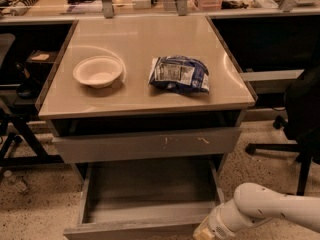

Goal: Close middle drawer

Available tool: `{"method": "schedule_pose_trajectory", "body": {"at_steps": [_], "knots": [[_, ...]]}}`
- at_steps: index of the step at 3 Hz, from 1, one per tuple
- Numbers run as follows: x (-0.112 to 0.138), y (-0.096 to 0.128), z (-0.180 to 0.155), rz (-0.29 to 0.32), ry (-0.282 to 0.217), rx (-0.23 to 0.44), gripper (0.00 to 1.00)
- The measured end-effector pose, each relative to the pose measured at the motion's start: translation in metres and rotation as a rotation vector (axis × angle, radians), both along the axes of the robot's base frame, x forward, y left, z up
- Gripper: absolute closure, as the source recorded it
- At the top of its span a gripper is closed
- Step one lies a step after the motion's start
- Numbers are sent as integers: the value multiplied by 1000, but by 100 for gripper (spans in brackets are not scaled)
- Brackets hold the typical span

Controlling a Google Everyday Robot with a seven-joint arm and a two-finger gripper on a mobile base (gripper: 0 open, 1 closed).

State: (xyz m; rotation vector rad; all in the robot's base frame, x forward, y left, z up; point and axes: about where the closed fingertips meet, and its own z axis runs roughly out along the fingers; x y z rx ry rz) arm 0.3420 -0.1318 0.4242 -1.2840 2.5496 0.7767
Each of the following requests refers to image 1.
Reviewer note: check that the white paper bowl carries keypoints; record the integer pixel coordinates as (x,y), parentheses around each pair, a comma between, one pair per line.
(98,71)

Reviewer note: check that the grey top drawer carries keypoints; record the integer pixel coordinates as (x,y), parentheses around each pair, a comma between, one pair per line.
(147,145)

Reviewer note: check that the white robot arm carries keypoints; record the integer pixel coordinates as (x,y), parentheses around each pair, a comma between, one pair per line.
(253,205)

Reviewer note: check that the blue chip bag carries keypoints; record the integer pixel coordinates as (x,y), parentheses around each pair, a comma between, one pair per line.
(179,74)

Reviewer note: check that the long back workbench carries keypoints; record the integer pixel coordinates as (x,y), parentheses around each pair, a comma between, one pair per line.
(23,11)

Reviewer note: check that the black stand left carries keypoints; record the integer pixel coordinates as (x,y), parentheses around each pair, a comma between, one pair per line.
(25,67)

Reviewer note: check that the yellow-white gripper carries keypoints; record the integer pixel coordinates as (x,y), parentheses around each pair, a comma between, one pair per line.
(218,224)

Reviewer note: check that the grey drawer cabinet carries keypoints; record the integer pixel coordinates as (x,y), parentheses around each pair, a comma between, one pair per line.
(130,104)

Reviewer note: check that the black office chair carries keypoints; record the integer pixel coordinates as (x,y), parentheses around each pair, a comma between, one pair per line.
(302,105)

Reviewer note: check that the clear plastic bottle on floor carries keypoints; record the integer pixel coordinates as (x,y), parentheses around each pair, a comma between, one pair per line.
(15,181)

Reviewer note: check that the grey drawer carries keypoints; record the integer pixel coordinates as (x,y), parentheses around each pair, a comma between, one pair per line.
(142,199)
(147,145)

